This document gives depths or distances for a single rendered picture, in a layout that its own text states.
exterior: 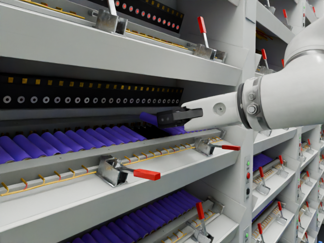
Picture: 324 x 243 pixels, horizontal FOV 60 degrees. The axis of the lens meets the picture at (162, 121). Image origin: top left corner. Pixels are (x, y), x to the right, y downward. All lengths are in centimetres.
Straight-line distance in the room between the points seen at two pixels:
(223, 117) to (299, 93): 11
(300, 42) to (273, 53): 99
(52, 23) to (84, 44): 5
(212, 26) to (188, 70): 30
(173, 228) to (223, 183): 22
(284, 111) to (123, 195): 25
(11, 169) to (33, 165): 2
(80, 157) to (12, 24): 18
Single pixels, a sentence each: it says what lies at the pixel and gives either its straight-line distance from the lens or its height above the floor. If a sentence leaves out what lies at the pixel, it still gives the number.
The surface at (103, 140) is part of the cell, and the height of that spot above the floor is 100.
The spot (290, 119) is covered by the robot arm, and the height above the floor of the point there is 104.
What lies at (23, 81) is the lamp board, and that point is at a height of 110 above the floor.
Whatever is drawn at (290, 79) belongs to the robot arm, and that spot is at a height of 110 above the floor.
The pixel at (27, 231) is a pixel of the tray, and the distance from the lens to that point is 32.
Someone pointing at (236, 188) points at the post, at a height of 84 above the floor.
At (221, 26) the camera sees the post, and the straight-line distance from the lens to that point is 79.
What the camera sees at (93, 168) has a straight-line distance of 41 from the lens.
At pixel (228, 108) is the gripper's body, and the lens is 43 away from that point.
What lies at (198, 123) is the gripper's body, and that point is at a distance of 45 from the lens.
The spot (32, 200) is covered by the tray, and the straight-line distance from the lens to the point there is 34.
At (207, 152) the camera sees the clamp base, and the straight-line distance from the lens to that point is 60.
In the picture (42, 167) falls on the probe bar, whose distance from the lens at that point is 36.
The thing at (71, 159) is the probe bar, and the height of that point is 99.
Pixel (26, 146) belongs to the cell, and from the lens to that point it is 41.
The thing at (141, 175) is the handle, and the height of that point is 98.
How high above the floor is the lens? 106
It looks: 4 degrees down
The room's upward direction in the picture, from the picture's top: straight up
